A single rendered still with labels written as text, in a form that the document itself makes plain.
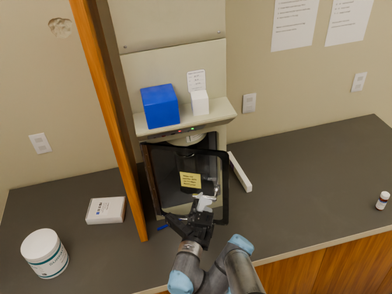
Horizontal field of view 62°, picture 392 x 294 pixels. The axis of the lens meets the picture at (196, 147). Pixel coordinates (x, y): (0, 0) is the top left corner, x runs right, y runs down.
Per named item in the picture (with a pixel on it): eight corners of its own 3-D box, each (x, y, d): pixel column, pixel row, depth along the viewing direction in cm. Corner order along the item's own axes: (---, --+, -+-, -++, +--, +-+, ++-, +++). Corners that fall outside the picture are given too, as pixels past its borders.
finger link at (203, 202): (214, 194, 118) (209, 216, 112) (198, 192, 119) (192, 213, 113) (214, 189, 116) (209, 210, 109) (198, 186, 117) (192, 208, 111)
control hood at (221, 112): (137, 137, 113) (131, 113, 107) (227, 119, 118) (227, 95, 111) (140, 158, 105) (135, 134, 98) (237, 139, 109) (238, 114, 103)
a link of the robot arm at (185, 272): (184, 303, 96) (160, 290, 94) (193, 269, 104) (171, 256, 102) (199, 296, 91) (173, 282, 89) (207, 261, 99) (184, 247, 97)
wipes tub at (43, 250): (37, 254, 135) (23, 232, 125) (70, 246, 137) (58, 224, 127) (33, 283, 125) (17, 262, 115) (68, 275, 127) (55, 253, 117)
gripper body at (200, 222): (214, 224, 114) (207, 255, 105) (191, 220, 116) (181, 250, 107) (214, 210, 109) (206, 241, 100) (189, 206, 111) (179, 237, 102)
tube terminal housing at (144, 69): (149, 181, 162) (114, 25, 113) (212, 167, 167) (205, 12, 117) (156, 220, 144) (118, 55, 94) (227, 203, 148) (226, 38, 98)
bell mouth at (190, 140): (158, 123, 135) (157, 112, 131) (200, 115, 137) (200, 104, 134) (166, 150, 122) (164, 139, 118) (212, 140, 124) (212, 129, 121)
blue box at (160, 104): (144, 112, 107) (139, 88, 101) (174, 107, 108) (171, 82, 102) (148, 130, 99) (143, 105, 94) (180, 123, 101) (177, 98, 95)
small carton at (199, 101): (191, 107, 107) (189, 91, 103) (206, 105, 108) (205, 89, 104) (193, 116, 104) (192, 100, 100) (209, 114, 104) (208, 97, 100)
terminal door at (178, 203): (157, 213, 140) (142, 142, 114) (228, 224, 134) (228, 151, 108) (157, 215, 140) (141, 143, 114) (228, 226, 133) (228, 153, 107)
